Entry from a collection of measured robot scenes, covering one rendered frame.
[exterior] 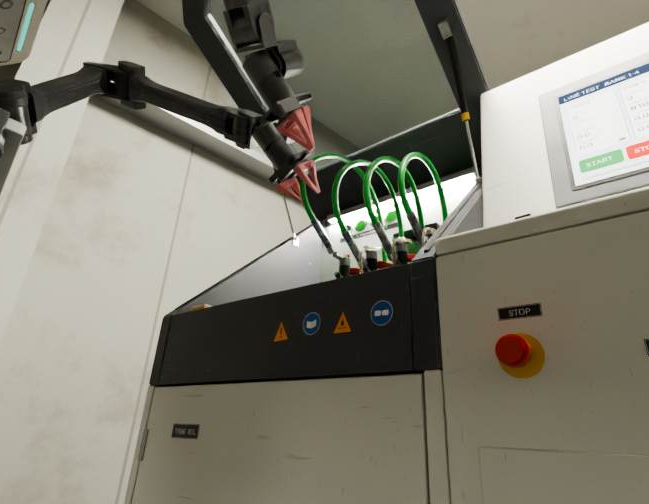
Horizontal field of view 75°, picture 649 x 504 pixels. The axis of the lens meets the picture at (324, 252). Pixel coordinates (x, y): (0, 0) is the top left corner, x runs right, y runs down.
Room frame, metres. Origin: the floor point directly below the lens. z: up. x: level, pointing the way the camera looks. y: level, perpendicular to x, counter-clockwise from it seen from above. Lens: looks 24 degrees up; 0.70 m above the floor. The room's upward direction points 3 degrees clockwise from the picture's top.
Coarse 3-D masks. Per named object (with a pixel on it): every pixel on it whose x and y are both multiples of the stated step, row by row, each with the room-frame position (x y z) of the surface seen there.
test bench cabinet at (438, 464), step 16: (208, 384) 0.89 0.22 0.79; (432, 384) 0.57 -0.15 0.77; (432, 400) 0.57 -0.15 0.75; (144, 416) 0.99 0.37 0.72; (432, 416) 0.57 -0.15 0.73; (432, 432) 0.57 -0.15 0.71; (432, 448) 0.57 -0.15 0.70; (432, 464) 0.57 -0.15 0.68; (448, 464) 0.56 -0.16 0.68; (432, 480) 0.57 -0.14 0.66; (448, 480) 0.56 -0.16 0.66; (128, 496) 0.99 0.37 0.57; (432, 496) 0.57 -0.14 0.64; (448, 496) 0.56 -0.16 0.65
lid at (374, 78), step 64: (192, 0) 0.85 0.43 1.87; (320, 0) 0.77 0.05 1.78; (384, 0) 0.73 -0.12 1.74; (448, 0) 0.68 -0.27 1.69; (320, 64) 0.92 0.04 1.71; (384, 64) 0.87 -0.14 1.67; (448, 64) 0.81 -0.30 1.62; (320, 128) 1.10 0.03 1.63; (384, 128) 1.03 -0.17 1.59; (448, 128) 0.96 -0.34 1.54; (320, 192) 1.31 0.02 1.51; (384, 192) 1.22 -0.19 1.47
